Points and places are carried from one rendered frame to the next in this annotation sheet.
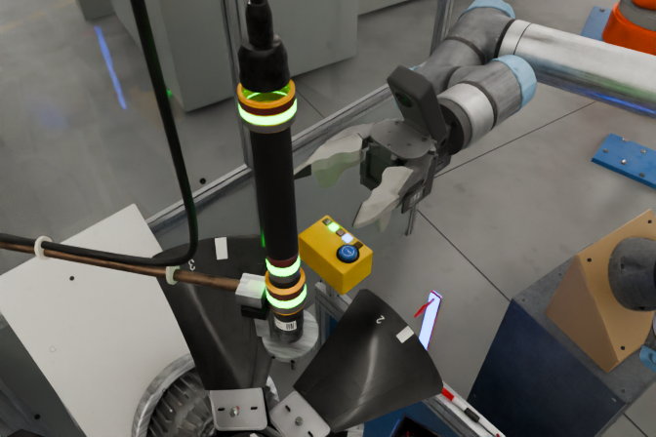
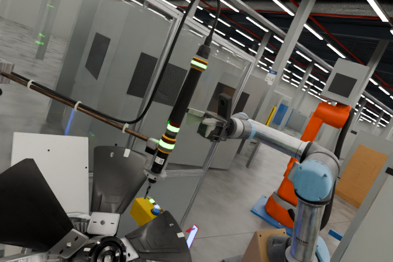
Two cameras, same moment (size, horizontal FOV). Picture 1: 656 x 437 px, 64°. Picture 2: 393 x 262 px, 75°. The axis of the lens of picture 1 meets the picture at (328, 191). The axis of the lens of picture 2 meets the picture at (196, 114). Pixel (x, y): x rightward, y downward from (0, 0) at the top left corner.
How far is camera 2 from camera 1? 47 cm
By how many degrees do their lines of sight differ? 36
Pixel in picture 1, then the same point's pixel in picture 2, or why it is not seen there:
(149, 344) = (61, 198)
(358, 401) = (154, 250)
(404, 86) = (224, 96)
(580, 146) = not seen: hidden behind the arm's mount
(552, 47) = (261, 126)
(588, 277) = (259, 243)
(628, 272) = (275, 245)
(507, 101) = (247, 128)
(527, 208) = not seen: outside the picture
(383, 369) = (168, 242)
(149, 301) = (72, 179)
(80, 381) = not seen: hidden behind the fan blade
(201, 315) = (106, 175)
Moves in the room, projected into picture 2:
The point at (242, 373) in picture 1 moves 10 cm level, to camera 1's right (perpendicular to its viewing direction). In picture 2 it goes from (114, 204) to (144, 215)
